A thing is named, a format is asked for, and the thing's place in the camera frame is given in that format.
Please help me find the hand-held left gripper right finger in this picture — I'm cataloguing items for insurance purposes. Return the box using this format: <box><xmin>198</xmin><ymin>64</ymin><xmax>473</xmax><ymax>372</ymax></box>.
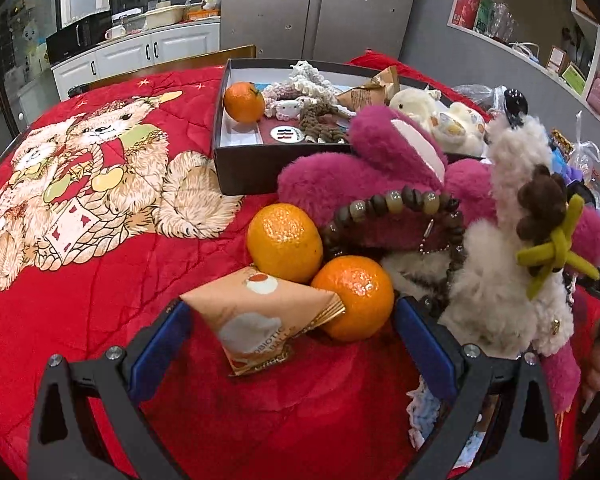
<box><xmin>394</xmin><ymin>296</ymin><xmax>574</xmax><ymax>480</ymax></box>

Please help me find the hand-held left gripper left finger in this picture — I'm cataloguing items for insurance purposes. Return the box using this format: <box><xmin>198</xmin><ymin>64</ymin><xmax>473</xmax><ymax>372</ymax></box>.
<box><xmin>27</xmin><ymin>296</ymin><xmax>193</xmax><ymax>480</ymax></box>

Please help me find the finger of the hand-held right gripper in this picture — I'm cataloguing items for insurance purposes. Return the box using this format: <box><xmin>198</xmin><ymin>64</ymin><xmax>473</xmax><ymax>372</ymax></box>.
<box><xmin>566</xmin><ymin>180</ymin><xmax>599</xmax><ymax>211</ymax></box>

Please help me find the white fluffy antlered plush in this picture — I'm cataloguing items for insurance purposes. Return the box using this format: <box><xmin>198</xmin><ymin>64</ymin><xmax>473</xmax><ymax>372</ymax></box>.
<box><xmin>382</xmin><ymin>114</ymin><xmax>600</xmax><ymax>361</ymax></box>

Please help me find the peach triangular snack packet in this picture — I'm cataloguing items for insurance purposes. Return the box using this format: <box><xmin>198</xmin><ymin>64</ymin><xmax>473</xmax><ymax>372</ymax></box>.
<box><xmin>180</xmin><ymin>266</ymin><xmax>347</xmax><ymax>377</ymax></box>

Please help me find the black shallow cardboard box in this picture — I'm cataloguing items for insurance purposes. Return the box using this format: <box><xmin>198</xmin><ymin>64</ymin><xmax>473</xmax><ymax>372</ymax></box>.
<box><xmin>212</xmin><ymin>58</ymin><xmax>487</xmax><ymax>196</ymax></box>

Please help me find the brown triangular snack packet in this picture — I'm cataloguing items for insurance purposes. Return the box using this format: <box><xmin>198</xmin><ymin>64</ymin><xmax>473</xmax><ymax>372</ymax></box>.
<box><xmin>337</xmin><ymin>66</ymin><xmax>399</xmax><ymax>111</ymax></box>

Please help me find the mauve crocheted scrunchie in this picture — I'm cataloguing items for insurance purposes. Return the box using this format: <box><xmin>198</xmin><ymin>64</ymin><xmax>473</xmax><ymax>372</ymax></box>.
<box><xmin>261</xmin><ymin>82</ymin><xmax>306</xmax><ymax>111</ymax></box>

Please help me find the clear plastic bag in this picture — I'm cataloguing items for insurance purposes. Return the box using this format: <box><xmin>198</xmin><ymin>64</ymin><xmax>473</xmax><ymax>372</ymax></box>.
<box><xmin>452</xmin><ymin>84</ymin><xmax>506</xmax><ymax>111</ymax></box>
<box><xmin>567</xmin><ymin>110</ymin><xmax>600</xmax><ymax>187</ymax></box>

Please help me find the blue white crocheted item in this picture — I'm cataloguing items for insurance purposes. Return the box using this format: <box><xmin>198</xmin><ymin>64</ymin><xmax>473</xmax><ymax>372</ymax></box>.
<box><xmin>406</xmin><ymin>375</ymin><xmax>486</xmax><ymax>471</ymax></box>

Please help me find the red bear printed blanket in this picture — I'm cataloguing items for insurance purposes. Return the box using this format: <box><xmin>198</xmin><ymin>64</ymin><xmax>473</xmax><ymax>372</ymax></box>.
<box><xmin>0</xmin><ymin>49</ymin><xmax>600</xmax><ymax>480</ymax></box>

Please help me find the large orange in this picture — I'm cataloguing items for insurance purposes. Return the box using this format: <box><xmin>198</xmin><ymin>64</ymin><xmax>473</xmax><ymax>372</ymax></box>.
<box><xmin>246</xmin><ymin>203</ymin><xmax>324</xmax><ymax>284</ymax></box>
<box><xmin>310</xmin><ymin>255</ymin><xmax>396</xmax><ymax>342</ymax></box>

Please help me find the green framed card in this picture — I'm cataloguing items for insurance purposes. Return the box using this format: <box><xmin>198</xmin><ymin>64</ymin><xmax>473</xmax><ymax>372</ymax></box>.
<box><xmin>560</xmin><ymin>62</ymin><xmax>587</xmax><ymax>94</ymax></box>

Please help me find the cream spotted plush toy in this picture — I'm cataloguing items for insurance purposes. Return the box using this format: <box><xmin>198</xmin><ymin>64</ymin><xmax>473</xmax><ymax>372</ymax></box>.
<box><xmin>387</xmin><ymin>87</ymin><xmax>487</xmax><ymax>157</ymax></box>

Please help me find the clear plastic packaging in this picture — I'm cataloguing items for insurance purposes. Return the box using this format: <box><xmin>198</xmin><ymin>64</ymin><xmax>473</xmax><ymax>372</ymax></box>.
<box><xmin>490</xmin><ymin>2</ymin><xmax>516</xmax><ymax>41</ymax></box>

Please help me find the pink plush bear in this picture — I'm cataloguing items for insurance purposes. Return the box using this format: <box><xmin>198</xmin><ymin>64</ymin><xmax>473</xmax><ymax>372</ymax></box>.
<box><xmin>277</xmin><ymin>105</ymin><xmax>600</xmax><ymax>411</ymax></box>

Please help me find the green box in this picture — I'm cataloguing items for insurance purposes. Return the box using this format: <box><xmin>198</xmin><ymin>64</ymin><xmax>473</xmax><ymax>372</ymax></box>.
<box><xmin>475</xmin><ymin>0</ymin><xmax>496</xmax><ymax>34</ymax></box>

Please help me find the round white badge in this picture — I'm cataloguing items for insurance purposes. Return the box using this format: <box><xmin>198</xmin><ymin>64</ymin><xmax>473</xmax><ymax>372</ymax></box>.
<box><xmin>269</xmin><ymin>124</ymin><xmax>307</xmax><ymax>145</ymax></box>

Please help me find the small orange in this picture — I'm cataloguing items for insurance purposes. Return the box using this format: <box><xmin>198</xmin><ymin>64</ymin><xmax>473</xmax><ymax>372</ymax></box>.
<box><xmin>223</xmin><ymin>81</ymin><xmax>266</xmax><ymax>124</ymax></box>

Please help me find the pink crocheted cat charm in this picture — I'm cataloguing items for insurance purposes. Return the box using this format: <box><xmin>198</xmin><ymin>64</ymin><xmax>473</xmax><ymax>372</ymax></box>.
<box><xmin>272</xmin><ymin>101</ymin><xmax>304</xmax><ymax>122</ymax></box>

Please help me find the silver double door fridge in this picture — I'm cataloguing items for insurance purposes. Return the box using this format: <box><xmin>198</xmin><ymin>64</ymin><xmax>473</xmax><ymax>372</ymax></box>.
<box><xmin>220</xmin><ymin>0</ymin><xmax>423</xmax><ymax>63</ymax></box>

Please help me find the white kitchen cabinet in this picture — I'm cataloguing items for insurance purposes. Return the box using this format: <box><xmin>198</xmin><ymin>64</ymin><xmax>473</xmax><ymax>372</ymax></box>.
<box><xmin>51</xmin><ymin>20</ymin><xmax>222</xmax><ymax>101</ymax></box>

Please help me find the black microwave oven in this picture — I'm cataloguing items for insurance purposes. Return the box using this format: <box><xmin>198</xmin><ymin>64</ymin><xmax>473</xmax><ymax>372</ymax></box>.
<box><xmin>46</xmin><ymin>14</ymin><xmax>112</xmax><ymax>65</ymax></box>

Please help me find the cream plastic basin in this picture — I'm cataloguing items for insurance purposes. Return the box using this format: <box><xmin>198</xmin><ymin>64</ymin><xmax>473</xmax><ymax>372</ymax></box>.
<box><xmin>142</xmin><ymin>4</ymin><xmax>186</xmax><ymax>30</ymax></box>

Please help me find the glass door with stickers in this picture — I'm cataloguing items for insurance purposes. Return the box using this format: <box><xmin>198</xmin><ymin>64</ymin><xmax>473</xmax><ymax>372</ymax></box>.
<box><xmin>0</xmin><ymin>0</ymin><xmax>67</xmax><ymax>126</ymax></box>

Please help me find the white wall shelf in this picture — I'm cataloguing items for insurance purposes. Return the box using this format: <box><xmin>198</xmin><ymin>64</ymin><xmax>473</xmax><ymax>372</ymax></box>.
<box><xmin>447</xmin><ymin>0</ymin><xmax>600</xmax><ymax>136</ymax></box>

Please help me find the white cable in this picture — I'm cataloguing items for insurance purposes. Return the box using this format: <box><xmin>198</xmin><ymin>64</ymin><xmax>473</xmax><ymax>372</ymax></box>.
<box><xmin>510</xmin><ymin>40</ymin><xmax>541</xmax><ymax>62</ymax></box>

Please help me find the brown bead bracelet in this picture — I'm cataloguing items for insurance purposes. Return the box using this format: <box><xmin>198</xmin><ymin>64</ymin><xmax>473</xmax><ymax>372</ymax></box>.
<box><xmin>320</xmin><ymin>187</ymin><xmax>468</xmax><ymax>311</ymax></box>

